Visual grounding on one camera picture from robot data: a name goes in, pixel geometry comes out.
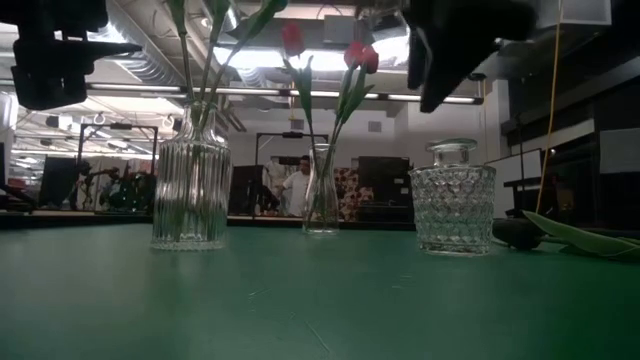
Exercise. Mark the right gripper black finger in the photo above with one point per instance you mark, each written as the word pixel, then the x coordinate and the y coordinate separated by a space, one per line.
pixel 415 57
pixel 450 65

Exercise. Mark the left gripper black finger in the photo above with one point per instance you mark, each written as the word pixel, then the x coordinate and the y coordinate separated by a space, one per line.
pixel 110 50

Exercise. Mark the ribbed glass vase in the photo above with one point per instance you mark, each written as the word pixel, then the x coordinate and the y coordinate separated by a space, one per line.
pixel 192 200

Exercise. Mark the black tulip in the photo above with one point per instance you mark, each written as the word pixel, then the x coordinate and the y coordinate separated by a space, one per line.
pixel 517 233

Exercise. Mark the diamond-cut glass vase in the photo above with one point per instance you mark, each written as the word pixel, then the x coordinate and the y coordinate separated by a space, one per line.
pixel 452 210

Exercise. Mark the slim glass bottle vase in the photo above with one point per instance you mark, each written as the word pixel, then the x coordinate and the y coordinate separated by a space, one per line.
pixel 320 210

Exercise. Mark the black monitor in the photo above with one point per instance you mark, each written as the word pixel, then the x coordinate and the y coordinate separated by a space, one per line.
pixel 59 180

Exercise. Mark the black cabinet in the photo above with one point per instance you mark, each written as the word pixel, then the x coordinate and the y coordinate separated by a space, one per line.
pixel 385 185

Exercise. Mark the background black robot arms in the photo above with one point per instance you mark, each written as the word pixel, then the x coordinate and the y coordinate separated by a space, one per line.
pixel 130 192

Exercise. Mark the floral fabric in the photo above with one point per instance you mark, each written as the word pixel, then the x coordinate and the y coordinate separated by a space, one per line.
pixel 350 190

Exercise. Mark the overhead LED light bar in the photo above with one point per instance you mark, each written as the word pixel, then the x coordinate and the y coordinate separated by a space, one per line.
pixel 260 92

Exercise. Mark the person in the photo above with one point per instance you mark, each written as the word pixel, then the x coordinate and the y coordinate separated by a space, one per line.
pixel 298 187

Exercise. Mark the green table mat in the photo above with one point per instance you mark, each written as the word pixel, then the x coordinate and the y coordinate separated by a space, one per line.
pixel 400 310

